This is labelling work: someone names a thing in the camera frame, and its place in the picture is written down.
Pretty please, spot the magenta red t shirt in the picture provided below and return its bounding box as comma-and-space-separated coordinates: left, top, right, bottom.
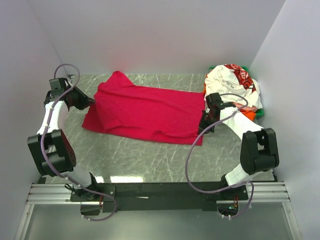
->
82, 71, 205, 145

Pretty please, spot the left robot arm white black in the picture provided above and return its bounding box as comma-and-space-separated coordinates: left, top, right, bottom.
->
27, 87, 100, 201

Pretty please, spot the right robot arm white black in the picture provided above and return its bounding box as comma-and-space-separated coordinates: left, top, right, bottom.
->
198, 107, 280, 200

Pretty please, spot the orange t shirt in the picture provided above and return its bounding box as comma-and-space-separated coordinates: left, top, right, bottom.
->
202, 83, 257, 121

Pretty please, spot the pink t shirt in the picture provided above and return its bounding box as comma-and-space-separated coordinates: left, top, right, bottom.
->
232, 102, 258, 113

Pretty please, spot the green plastic laundry basket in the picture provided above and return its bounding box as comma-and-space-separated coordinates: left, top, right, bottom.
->
208, 64, 265, 121

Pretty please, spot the red white printed t shirt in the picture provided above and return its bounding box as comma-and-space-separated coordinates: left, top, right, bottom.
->
224, 64, 257, 92

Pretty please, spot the black base beam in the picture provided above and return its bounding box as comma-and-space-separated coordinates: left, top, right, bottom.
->
69, 181, 248, 216

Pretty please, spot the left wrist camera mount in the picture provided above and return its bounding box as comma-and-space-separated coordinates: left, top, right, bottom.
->
49, 77, 67, 98

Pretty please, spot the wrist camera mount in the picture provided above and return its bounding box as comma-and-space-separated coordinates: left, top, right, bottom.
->
205, 92, 236, 111
49, 77, 67, 98

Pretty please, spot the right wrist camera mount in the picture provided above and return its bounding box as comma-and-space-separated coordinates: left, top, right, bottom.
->
205, 92, 236, 111

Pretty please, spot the aluminium rail frame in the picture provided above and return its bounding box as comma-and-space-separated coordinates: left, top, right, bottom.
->
14, 74, 301, 240

